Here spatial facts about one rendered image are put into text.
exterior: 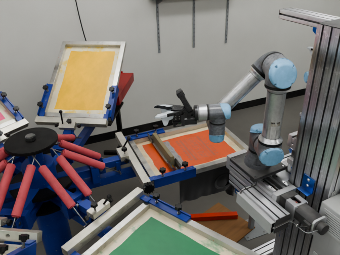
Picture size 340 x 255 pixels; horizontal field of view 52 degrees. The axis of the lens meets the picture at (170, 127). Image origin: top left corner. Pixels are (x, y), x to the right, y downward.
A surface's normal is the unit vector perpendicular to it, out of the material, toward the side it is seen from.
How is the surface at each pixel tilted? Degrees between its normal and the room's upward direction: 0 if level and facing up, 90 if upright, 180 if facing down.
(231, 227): 0
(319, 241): 90
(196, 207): 0
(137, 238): 0
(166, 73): 90
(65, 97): 32
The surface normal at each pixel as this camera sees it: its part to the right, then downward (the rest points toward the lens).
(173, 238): -0.03, -0.87
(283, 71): 0.06, 0.37
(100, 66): -0.09, -0.47
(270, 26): 0.39, 0.44
